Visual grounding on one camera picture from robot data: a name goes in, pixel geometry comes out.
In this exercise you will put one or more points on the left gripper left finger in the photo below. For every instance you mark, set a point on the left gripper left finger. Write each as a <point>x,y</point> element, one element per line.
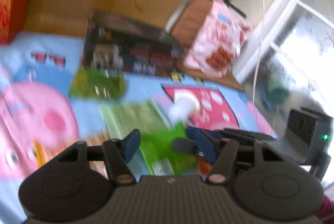
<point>117,154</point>

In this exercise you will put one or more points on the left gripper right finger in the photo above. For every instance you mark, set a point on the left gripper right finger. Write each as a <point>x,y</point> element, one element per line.
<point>220,153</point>

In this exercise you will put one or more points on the bright green snack packet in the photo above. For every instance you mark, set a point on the bright green snack packet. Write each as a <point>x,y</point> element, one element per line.
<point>155,133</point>

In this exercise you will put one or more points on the green round container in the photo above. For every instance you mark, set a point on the green round container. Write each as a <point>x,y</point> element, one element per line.
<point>276,91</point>

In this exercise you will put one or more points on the cartoon pig bed sheet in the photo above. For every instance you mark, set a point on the cartoon pig bed sheet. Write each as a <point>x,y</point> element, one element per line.
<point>36,74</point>

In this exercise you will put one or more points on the black sheep-print box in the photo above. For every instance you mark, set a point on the black sheep-print box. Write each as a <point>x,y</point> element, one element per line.
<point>116,42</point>

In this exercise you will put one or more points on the pink fried-dough snack bag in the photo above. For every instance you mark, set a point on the pink fried-dough snack bag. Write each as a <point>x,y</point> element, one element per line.
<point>218,42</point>

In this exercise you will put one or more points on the brown chair cushion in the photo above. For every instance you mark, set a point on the brown chair cushion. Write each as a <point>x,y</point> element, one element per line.
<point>185,30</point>

